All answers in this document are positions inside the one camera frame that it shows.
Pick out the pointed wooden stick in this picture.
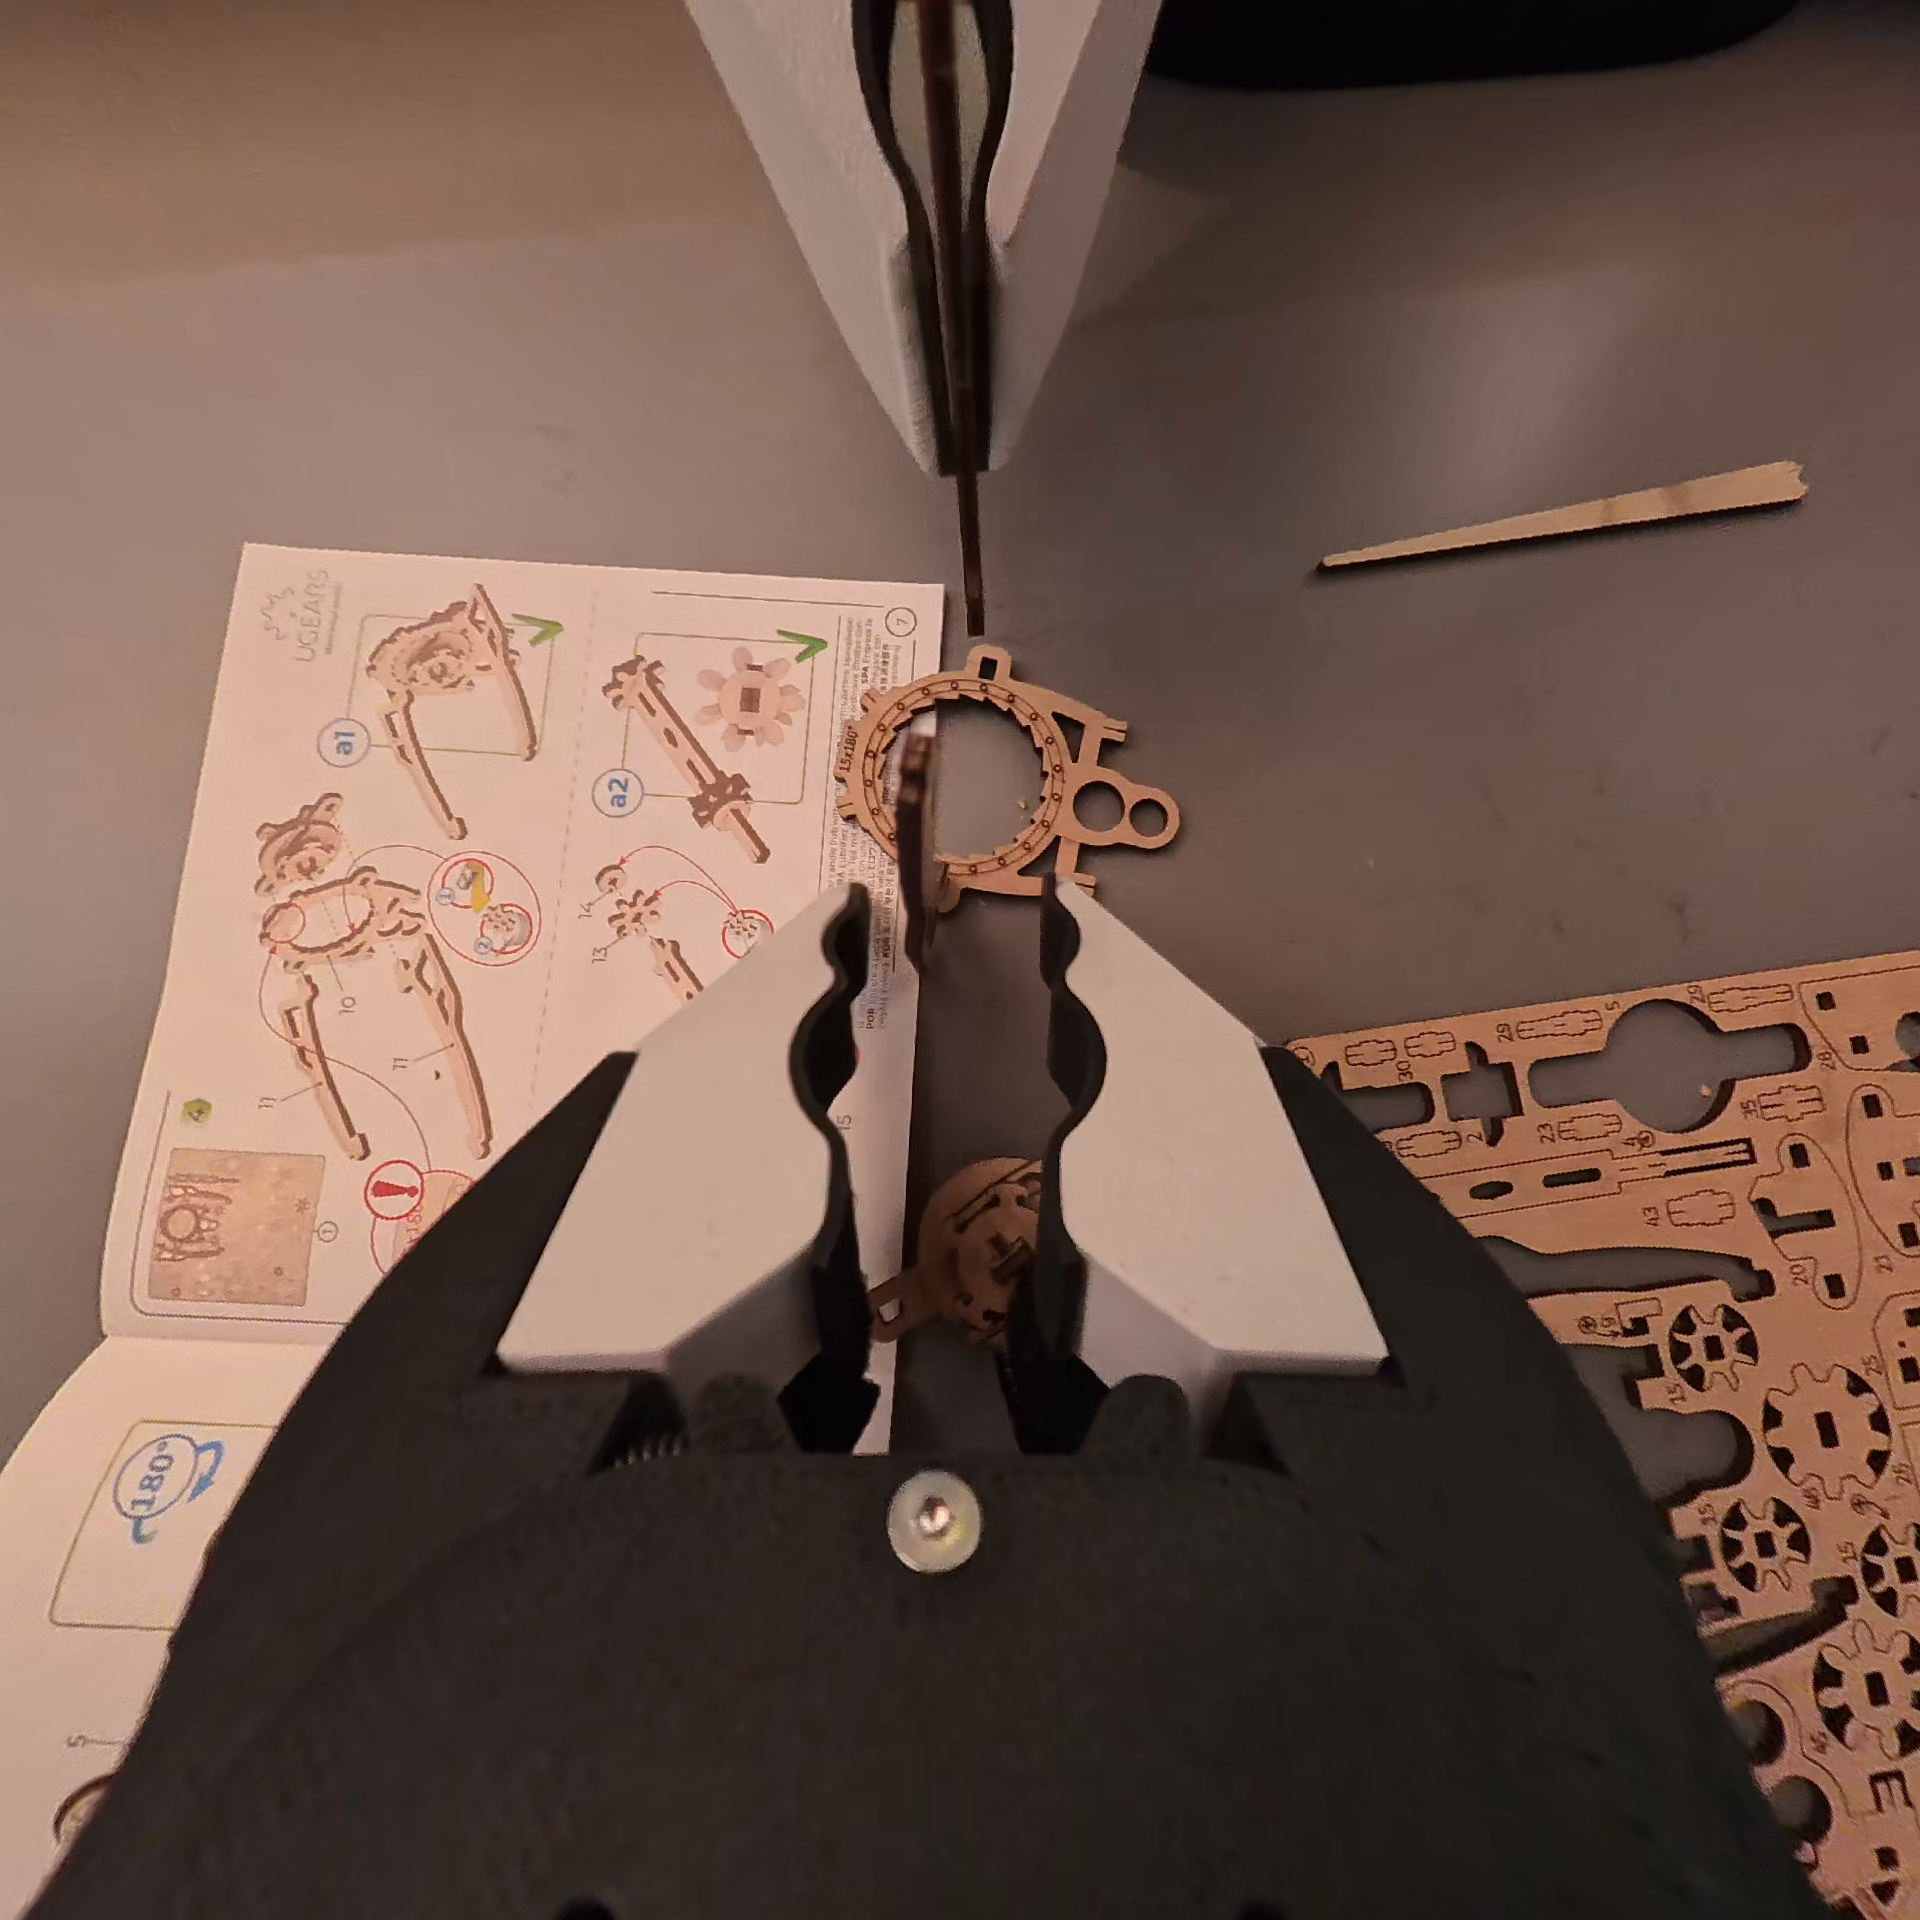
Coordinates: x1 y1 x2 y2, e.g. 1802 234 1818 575
1316 459 1811 575

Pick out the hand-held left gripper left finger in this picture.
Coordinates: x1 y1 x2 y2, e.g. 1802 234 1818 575
494 883 885 1449

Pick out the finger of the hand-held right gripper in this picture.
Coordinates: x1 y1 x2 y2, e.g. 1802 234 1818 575
688 0 962 480
965 0 1169 472

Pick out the laser-cut wooden parts sheet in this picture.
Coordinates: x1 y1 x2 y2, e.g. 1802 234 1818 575
1282 949 1920 1920

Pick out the paper instruction booklet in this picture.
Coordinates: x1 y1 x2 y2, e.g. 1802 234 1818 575
0 542 952 1897

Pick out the wooden ring frame part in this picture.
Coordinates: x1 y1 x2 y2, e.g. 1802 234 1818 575
829 643 1189 914

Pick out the thin wooden lattice leg part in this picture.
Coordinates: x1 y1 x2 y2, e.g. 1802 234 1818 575
912 0 996 641

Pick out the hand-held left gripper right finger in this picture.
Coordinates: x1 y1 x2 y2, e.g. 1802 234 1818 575
1006 878 1390 1449

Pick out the round wooden model assembly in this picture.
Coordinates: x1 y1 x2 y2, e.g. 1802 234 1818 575
867 1157 1049 1348

